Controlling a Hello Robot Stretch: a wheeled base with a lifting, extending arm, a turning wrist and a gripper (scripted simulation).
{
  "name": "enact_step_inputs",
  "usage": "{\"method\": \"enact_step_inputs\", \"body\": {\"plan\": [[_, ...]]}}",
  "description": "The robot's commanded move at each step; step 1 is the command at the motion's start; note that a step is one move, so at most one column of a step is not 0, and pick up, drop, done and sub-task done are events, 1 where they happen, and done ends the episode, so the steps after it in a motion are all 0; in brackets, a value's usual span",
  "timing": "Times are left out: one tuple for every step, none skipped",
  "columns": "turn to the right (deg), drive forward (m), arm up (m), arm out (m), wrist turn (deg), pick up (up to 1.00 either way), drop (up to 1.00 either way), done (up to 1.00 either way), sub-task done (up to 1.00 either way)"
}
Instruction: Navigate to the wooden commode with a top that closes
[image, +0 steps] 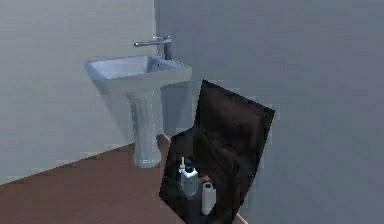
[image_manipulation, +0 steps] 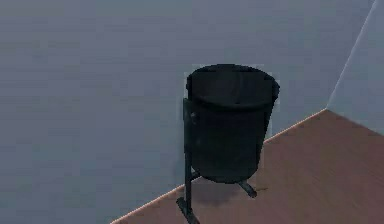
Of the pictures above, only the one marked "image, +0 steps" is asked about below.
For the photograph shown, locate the dark wooden commode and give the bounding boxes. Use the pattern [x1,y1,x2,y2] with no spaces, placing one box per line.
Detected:
[158,79,276,224]

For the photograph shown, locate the white soap dispenser bottle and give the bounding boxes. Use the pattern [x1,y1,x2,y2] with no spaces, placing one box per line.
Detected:
[178,156,200,197]

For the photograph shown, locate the chrome sink faucet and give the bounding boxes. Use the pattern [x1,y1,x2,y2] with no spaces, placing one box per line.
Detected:
[133,35,173,61]

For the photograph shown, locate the white paper roll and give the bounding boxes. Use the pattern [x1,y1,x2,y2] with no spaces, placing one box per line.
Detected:
[201,181,215,216]

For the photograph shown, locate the white pedestal sink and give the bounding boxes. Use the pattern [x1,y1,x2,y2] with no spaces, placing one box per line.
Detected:
[84,54,193,169]

